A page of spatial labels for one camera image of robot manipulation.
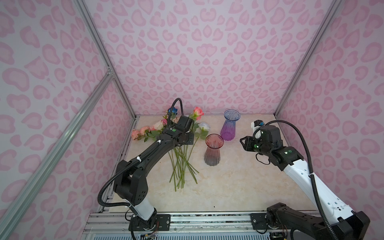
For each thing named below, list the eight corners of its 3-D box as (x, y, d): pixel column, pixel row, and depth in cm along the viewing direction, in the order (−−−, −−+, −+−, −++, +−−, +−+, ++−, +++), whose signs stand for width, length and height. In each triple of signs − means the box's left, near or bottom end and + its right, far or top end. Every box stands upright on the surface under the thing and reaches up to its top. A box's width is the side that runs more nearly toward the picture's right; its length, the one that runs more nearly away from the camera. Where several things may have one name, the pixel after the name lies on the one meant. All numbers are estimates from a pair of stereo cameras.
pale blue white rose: (201, 132, 111) (201, 128, 108) (199, 126, 115) (199, 122, 111) (209, 130, 112) (210, 126, 109) (207, 125, 116) (207, 121, 112)
